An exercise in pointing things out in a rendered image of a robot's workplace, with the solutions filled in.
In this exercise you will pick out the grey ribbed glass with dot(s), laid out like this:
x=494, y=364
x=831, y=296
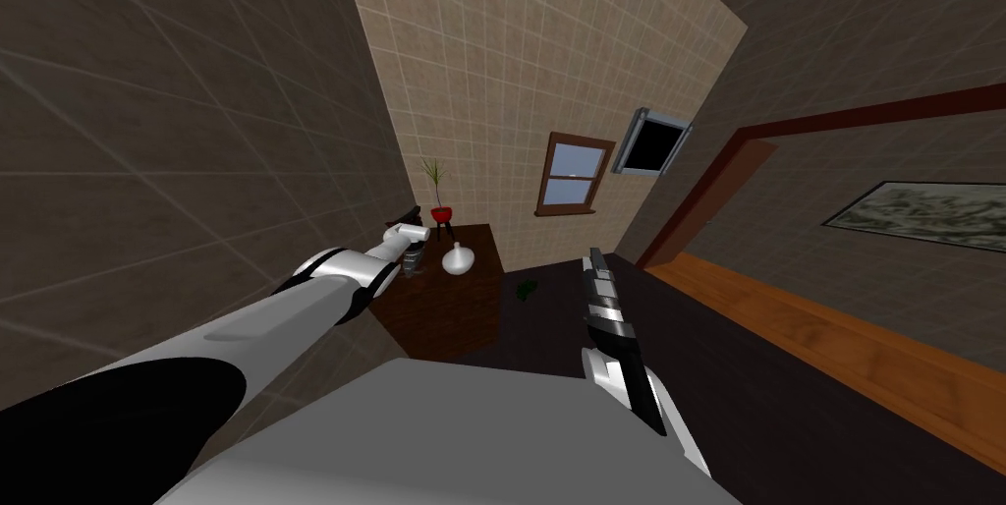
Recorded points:
x=414, y=261

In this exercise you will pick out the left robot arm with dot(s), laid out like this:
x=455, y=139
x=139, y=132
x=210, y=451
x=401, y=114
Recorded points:
x=236, y=332

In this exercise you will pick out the small green object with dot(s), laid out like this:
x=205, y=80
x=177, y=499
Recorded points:
x=526, y=290

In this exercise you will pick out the dark framed landscape picture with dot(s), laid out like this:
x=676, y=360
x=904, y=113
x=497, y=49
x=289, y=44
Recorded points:
x=927, y=214

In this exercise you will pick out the dark brown wooden table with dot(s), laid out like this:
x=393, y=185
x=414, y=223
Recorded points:
x=448, y=308

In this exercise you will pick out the brown framed window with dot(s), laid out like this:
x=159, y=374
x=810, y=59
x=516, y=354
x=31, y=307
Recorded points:
x=572, y=175

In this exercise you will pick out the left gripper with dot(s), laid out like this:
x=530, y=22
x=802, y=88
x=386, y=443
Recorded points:
x=402, y=216

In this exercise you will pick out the plant in red pot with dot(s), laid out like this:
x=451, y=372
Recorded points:
x=442, y=213

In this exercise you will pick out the white round vase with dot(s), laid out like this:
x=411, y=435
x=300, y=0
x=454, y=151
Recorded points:
x=458, y=261

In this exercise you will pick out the grey framed black screen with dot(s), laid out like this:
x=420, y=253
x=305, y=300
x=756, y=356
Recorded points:
x=652, y=142

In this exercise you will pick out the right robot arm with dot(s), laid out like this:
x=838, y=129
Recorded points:
x=621, y=348

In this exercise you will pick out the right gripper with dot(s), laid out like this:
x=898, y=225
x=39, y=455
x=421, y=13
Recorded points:
x=597, y=263

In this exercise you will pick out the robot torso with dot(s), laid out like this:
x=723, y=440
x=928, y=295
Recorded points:
x=440, y=442

